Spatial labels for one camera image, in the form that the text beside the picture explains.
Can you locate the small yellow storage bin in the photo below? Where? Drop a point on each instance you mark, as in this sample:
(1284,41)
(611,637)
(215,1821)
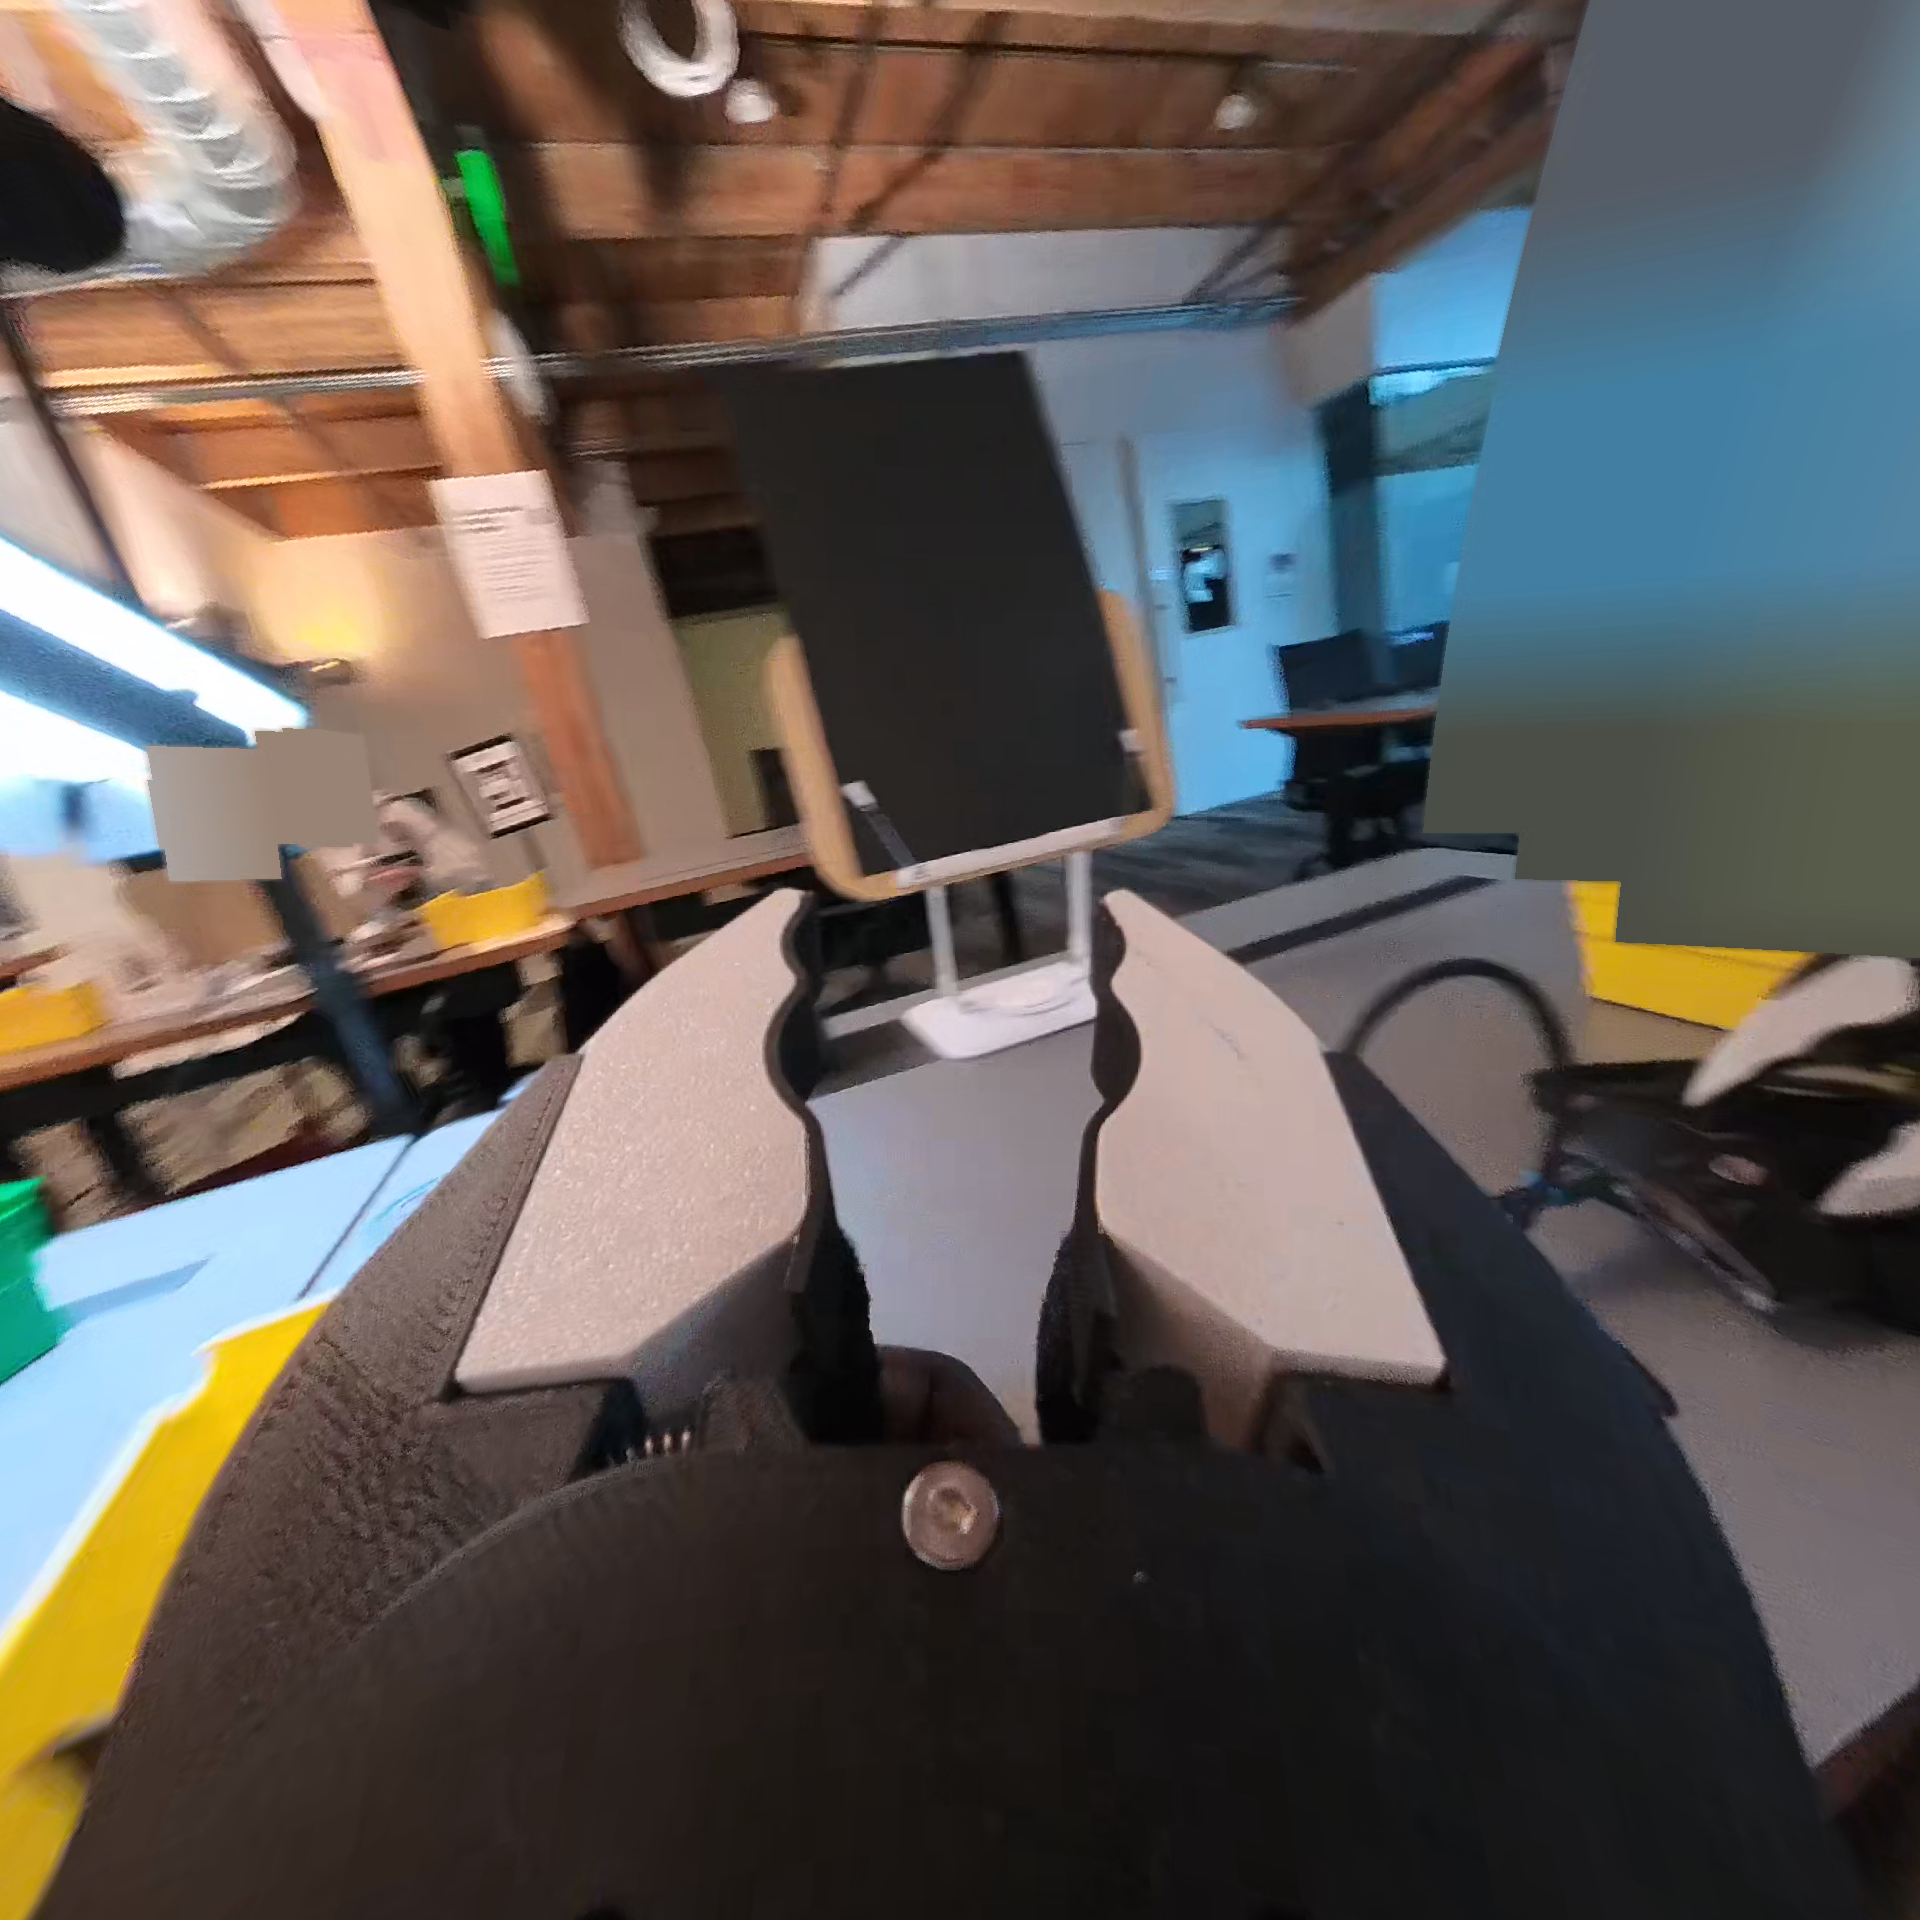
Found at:
(487,913)
(54,1019)

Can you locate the person's left hand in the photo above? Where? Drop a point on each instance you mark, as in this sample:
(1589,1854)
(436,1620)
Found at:
(944,1402)

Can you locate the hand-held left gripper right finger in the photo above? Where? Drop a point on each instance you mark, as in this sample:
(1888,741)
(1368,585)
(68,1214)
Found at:
(1245,1170)

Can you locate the black hdmi switch box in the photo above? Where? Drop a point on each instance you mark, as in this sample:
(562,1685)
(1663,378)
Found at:
(1629,1118)

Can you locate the black board on white stand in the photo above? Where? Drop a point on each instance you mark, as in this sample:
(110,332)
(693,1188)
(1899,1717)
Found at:
(931,598)

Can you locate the yellow plastic bin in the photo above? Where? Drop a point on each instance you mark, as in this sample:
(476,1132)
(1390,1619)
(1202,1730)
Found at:
(1651,982)
(90,1650)

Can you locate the wooden office desk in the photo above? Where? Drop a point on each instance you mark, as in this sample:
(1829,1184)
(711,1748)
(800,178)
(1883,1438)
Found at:
(1335,716)

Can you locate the silver ventilation duct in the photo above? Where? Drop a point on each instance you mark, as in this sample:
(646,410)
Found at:
(196,134)

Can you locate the led light panel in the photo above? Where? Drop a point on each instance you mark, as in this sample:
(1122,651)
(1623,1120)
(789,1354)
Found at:
(90,616)

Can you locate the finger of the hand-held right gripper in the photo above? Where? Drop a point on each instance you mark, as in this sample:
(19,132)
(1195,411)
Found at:
(1883,1178)
(1794,1026)

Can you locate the black and white tag sign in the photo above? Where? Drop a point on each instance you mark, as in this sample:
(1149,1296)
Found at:
(504,781)

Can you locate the wooden support post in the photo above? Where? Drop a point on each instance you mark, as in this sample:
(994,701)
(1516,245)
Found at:
(405,300)

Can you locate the green exit sign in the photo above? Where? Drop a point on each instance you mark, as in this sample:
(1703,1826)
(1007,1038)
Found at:
(487,211)

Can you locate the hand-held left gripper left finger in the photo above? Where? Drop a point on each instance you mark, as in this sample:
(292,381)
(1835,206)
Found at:
(676,1170)

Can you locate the door window with phone icon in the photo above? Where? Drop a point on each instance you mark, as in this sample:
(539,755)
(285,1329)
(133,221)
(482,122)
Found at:
(1202,568)

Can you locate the white ceiling spot lamp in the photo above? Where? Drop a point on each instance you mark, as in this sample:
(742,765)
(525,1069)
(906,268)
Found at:
(1237,110)
(750,100)

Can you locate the cluttered wooden workbench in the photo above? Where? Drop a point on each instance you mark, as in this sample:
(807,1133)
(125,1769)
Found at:
(452,960)

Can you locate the black office chair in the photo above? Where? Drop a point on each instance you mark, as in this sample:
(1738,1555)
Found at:
(1349,780)

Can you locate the green plastic bin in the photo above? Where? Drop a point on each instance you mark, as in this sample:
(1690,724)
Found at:
(23,1275)

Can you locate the white paper notice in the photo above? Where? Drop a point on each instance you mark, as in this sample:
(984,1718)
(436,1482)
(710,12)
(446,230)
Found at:
(511,555)

